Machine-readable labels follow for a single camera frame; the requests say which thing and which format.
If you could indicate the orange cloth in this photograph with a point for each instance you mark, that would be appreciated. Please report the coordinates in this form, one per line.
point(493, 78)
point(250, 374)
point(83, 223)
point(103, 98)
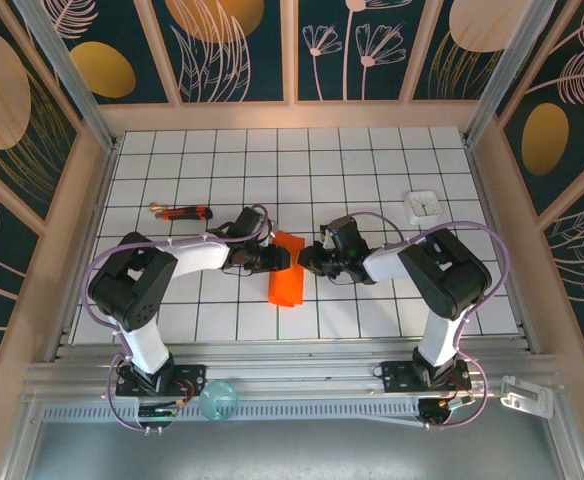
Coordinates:
point(287, 287)

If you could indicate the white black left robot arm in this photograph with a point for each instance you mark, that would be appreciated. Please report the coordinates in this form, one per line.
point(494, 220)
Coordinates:
point(132, 295)

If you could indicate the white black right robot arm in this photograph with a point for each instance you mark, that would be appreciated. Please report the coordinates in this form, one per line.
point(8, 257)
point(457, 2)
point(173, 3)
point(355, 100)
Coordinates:
point(452, 280)

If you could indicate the white square clock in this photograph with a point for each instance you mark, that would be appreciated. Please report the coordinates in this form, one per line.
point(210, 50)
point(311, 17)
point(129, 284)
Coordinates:
point(422, 207)

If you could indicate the orange black utility knife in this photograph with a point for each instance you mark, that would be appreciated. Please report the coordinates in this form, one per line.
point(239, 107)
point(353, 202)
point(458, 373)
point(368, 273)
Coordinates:
point(187, 214)

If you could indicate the clear teal glass bowl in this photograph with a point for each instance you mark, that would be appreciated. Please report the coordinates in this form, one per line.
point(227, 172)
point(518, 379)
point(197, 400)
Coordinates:
point(217, 400)

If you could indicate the small black circuit board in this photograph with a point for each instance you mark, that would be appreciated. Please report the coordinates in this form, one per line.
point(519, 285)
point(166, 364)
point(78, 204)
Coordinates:
point(442, 407)
point(159, 411)

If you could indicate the aluminium front rail frame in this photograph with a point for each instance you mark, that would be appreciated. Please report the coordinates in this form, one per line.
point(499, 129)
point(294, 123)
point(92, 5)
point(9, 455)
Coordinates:
point(292, 372)

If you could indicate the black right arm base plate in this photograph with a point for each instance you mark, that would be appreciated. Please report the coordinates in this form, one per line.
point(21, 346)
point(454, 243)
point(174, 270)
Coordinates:
point(397, 377)

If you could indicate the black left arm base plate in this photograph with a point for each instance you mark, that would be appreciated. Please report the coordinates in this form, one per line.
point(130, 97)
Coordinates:
point(194, 375)

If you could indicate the aluminium side rail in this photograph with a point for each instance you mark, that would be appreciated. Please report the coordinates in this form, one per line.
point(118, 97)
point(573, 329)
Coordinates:
point(99, 200)
point(488, 200)

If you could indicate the white bracket clip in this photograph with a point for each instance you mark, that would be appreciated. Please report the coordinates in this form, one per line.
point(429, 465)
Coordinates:
point(527, 395)

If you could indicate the aluminium corner post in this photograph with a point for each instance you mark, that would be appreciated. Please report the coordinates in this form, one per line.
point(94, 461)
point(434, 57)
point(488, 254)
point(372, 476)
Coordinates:
point(74, 80)
point(514, 70)

